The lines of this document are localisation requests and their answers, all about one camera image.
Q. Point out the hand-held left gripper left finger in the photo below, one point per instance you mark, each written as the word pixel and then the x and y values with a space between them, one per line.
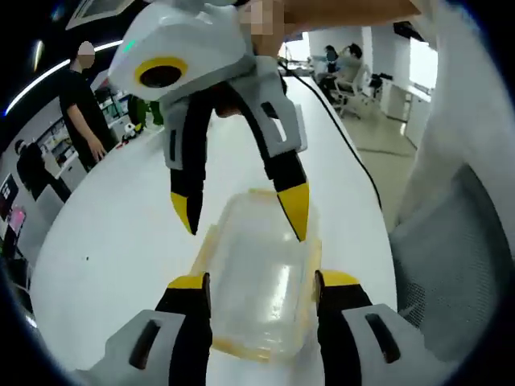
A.
pixel 183 321

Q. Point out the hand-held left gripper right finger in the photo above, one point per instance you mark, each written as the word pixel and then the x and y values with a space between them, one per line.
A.
pixel 342 321

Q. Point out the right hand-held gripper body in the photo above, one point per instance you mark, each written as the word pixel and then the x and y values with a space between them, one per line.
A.
pixel 193 44

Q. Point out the clear plastic food container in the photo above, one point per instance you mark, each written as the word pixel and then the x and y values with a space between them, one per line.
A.
pixel 261 281

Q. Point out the small black white toy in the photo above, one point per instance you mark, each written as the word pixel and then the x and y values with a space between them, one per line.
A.
pixel 130 132

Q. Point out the green object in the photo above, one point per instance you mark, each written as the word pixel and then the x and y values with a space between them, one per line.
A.
pixel 141 110

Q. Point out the white office chair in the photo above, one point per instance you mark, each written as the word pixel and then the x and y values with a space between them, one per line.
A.
pixel 356 92

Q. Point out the grey mesh office chair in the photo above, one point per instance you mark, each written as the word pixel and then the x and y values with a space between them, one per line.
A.
pixel 454 261

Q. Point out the white background desk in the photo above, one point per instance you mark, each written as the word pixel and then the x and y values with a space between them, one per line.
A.
pixel 402 98

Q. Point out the white ceiling light strip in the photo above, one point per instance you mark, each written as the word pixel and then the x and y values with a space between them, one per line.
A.
pixel 36 82

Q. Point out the person's white shirt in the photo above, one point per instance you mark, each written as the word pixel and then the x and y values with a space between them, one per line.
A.
pixel 454 100

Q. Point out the pink screen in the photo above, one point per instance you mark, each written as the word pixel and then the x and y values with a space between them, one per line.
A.
pixel 17 219

